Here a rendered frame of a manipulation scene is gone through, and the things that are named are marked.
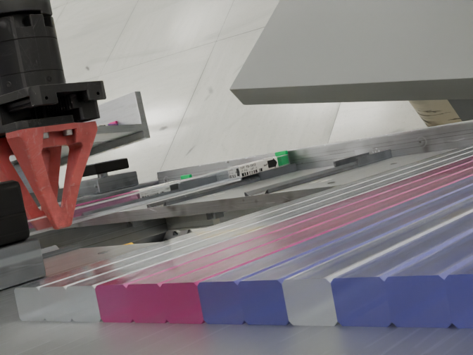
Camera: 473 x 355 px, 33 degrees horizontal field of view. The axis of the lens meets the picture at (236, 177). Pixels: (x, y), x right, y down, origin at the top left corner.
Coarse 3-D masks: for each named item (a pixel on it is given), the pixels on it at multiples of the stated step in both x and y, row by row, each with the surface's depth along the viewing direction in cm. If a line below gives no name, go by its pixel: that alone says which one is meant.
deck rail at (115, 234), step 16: (112, 192) 88; (112, 224) 88; (144, 224) 91; (160, 224) 93; (48, 240) 81; (64, 240) 83; (80, 240) 84; (96, 240) 86; (112, 240) 87; (128, 240) 89
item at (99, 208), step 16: (288, 160) 80; (208, 176) 71; (224, 176) 72; (240, 176) 74; (144, 192) 65; (160, 192) 66; (176, 192) 67; (80, 208) 60; (96, 208) 61; (112, 208) 62; (128, 208) 63; (32, 224) 56; (48, 224) 57
